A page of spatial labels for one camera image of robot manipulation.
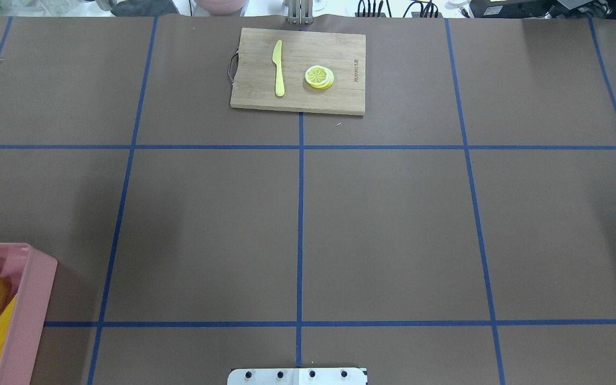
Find aluminium frame post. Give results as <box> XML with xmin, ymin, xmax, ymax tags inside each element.
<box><xmin>283</xmin><ymin>0</ymin><xmax>314</xmax><ymax>25</ymax></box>

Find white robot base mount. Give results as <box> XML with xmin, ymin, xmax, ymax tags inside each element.
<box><xmin>227</xmin><ymin>367</ymin><xmax>368</xmax><ymax>384</ymax></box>

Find yellow lemon slices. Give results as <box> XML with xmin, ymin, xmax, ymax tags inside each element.
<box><xmin>305</xmin><ymin>64</ymin><xmax>335</xmax><ymax>89</ymax></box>

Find pink plastic bin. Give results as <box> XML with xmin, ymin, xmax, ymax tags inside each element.
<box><xmin>0</xmin><ymin>243</ymin><xmax>58</xmax><ymax>384</ymax></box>

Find pink bowl with clear pieces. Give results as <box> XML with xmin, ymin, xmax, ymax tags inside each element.
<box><xmin>195</xmin><ymin>0</ymin><xmax>249</xmax><ymax>15</ymax></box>

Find wooden cutting board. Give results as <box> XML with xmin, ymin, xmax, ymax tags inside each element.
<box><xmin>230</xmin><ymin>27</ymin><xmax>366</xmax><ymax>116</ymax></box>

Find yellow plastic knife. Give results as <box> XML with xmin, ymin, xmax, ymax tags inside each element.
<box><xmin>272</xmin><ymin>40</ymin><xmax>284</xmax><ymax>97</ymax></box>

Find dark grey cloth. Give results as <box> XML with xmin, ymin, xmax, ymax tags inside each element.
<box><xmin>110</xmin><ymin>1</ymin><xmax>179</xmax><ymax>17</ymax></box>

